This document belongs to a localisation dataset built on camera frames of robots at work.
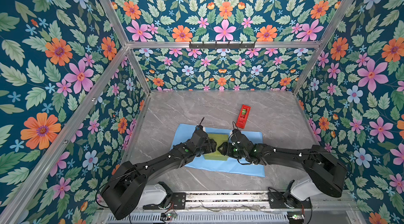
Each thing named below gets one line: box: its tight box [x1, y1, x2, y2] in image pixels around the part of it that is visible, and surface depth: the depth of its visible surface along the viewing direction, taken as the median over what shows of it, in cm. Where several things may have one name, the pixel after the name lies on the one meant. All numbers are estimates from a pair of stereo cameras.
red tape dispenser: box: [236, 104, 251, 129], surface depth 101 cm
